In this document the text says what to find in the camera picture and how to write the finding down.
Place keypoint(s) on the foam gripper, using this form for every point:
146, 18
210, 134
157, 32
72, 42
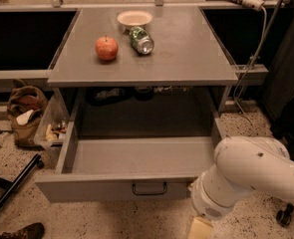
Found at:
208, 203

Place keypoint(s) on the grey top drawer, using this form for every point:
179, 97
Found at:
106, 169

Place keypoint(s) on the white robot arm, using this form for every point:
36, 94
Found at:
241, 165

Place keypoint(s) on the black office chair base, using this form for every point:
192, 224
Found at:
284, 217

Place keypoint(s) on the brown shoe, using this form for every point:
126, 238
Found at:
32, 231

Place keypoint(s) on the grey cabinet desk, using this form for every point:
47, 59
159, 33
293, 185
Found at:
184, 63

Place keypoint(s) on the clear plastic bin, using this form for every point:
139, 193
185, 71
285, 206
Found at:
51, 130

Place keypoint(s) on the black metal stand leg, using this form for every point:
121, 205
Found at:
10, 186

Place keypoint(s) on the green soda can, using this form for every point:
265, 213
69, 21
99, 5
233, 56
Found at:
141, 40

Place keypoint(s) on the red apple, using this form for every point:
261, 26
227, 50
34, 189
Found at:
106, 48

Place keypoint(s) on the brown bag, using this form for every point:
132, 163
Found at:
25, 109

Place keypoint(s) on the white bowl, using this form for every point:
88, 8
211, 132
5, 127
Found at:
134, 18

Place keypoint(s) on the black drawer handle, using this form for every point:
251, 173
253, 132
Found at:
149, 189

